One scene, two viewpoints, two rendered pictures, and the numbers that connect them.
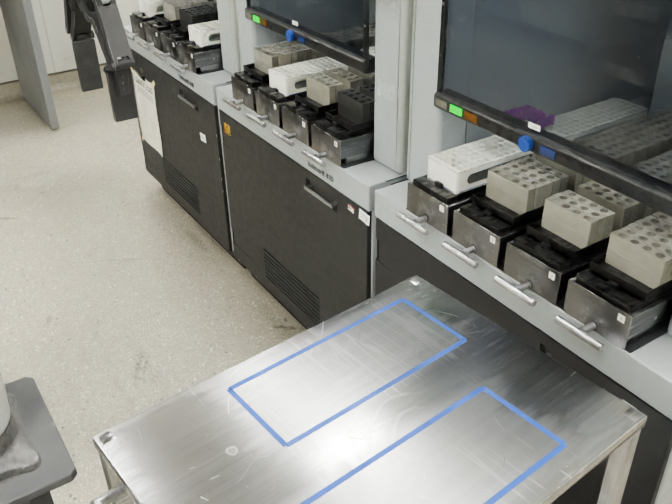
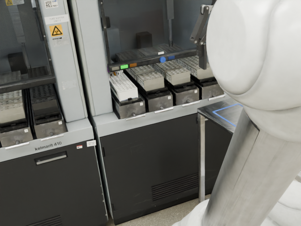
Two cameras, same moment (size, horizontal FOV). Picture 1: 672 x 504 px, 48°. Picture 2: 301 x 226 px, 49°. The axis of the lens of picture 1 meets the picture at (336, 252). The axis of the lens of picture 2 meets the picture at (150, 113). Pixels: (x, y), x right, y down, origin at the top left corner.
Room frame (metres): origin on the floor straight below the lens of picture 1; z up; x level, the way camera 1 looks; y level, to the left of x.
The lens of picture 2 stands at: (0.97, 1.20, 1.50)
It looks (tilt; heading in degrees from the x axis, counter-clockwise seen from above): 27 degrees down; 284
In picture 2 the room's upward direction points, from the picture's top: 5 degrees counter-clockwise
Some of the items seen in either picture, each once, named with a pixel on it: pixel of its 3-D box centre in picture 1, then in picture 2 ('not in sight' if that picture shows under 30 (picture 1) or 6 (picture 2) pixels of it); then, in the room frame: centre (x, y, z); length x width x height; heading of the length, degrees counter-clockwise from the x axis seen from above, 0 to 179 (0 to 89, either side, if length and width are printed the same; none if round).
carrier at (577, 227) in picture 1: (568, 223); (179, 77); (1.21, -0.43, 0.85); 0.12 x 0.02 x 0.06; 32
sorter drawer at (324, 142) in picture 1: (424, 114); (44, 101); (1.93, -0.25, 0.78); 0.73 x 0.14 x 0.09; 123
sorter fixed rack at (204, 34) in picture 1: (234, 30); not in sight; (2.58, 0.33, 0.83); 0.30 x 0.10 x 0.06; 123
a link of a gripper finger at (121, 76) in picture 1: (123, 76); not in sight; (0.90, 0.26, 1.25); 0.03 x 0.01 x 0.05; 33
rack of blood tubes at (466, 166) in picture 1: (492, 160); (120, 85); (1.52, -0.35, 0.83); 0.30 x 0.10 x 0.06; 123
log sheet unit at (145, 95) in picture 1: (144, 111); not in sight; (2.88, 0.76, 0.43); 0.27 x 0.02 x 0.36; 33
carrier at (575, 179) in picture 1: (557, 174); (144, 75); (1.41, -0.46, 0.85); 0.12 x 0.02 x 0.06; 33
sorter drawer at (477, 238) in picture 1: (584, 192); (140, 81); (1.46, -0.55, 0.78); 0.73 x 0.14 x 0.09; 123
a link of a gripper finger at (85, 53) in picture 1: (87, 65); (202, 55); (1.03, 0.34, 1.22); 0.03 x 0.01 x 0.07; 123
